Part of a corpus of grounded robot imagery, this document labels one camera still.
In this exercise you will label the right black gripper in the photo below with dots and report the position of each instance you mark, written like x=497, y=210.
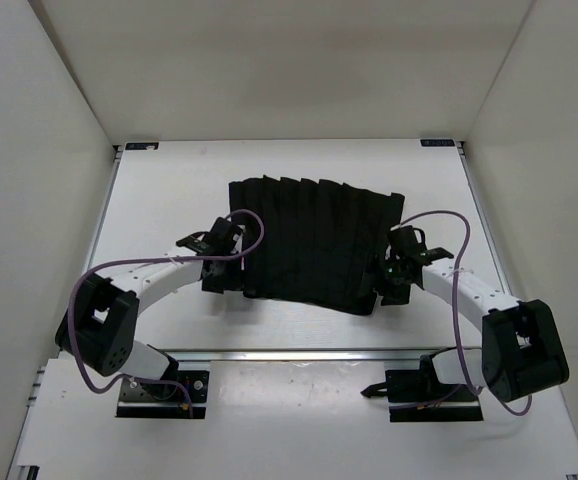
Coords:
x=397, y=296

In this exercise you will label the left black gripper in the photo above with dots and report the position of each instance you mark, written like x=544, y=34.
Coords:
x=213, y=283

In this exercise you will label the black pleated skirt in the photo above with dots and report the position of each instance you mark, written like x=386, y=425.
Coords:
x=318, y=241

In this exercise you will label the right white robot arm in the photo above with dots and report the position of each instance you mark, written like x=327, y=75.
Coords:
x=520, y=352

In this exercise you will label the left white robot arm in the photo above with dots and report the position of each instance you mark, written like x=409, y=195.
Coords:
x=106, y=310

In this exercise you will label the right blue corner label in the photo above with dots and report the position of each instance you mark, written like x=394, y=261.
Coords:
x=437, y=143

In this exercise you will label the blue corner label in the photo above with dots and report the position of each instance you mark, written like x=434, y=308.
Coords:
x=141, y=146
x=437, y=143

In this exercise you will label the left blue corner label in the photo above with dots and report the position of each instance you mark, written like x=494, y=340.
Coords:
x=141, y=146

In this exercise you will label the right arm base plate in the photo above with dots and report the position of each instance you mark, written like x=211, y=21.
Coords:
x=415, y=397

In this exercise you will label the aluminium table rail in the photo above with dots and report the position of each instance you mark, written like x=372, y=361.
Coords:
x=309, y=355

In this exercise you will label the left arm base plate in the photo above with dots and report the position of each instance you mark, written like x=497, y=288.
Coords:
x=142, y=401

